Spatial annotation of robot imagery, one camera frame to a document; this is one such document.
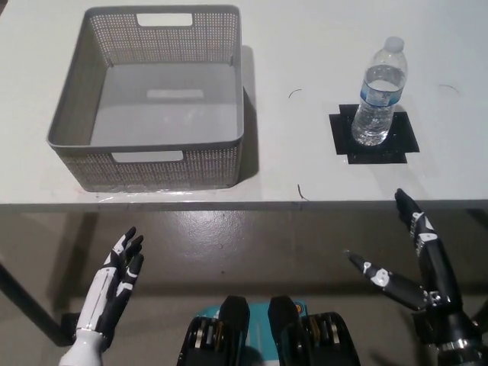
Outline clear plastic water bottle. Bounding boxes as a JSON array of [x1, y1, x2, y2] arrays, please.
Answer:
[[350, 36, 409, 146]]

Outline grey perforated plastic basket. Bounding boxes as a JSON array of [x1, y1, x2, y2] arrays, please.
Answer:
[[46, 4, 245, 194]]

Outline clear adhesive tape strip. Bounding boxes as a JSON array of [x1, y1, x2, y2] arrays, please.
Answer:
[[90, 183, 217, 200]]

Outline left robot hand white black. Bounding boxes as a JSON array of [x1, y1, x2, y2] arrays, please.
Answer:
[[75, 226, 146, 339]]

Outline black tape patch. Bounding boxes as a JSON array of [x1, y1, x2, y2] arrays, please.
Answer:
[[329, 103, 421, 165]]

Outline right robot hand black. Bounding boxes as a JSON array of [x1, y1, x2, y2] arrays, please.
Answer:
[[345, 188, 477, 348]]

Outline black robot body teal tops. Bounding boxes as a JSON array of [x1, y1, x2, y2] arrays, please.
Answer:
[[175, 295, 361, 366]]

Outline black table leg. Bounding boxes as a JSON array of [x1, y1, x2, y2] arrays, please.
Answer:
[[0, 261, 76, 347]]

